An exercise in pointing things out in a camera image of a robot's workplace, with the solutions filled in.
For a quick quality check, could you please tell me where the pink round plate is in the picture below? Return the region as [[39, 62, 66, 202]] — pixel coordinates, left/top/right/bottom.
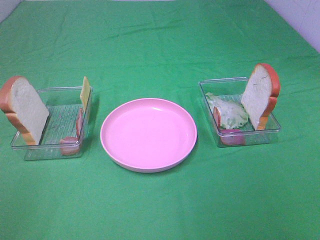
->
[[100, 98, 198, 173]]

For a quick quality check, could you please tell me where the bacon strip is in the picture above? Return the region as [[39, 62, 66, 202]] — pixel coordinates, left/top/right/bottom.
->
[[59, 107, 83, 156], [213, 106, 246, 147]]

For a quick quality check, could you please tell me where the green tablecloth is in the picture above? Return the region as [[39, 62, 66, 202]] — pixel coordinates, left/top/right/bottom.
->
[[0, 0, 320, 240]]

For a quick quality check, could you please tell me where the left clear plastic container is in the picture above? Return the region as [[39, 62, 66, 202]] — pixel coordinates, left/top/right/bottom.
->
[[10, 86, 93, 161]]

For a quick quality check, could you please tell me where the yellow cheese slice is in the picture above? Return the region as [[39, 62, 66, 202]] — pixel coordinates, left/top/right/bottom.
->
[[79, 76, 91, 112]]

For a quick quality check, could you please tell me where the clear plastic container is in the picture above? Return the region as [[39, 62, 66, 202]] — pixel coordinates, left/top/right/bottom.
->
[[199, 77, 281, 146], [10, 86, 93, 161]]

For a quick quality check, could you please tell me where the toast bread slice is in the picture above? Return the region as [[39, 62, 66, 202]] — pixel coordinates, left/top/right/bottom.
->
[[240, 63, 281, 131], [0, 76, 49, 145]]

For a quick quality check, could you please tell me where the right clear plastic container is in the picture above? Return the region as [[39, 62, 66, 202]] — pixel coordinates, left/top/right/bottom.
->
[[199, 77, 281, 146]]

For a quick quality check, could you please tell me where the green lettuce leaf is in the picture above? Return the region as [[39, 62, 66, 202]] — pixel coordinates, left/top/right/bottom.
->
[[205, 92, 249, 129]]

